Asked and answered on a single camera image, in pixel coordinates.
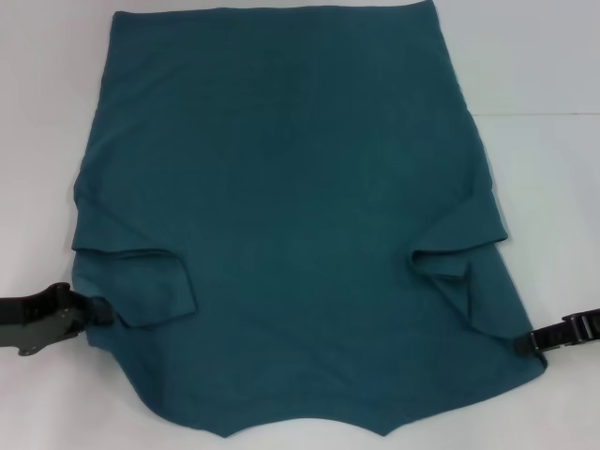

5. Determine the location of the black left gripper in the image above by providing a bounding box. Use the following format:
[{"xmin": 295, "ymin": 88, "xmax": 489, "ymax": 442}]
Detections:
[{"xmin": 0, "ymin": 282, "xmax": 114, "ymax": 358}]

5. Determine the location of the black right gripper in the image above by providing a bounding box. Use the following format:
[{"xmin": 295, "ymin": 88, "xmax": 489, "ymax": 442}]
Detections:
[{"xmin": 514, "ymin": 307, "xmax": 600, "ymax": 359}]

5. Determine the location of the teal blue t-shirt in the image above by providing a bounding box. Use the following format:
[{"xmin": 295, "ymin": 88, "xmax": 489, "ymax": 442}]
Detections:
[{"xmin": 70, "ymin": 2, "xmax": 550, "ymax": 427}]

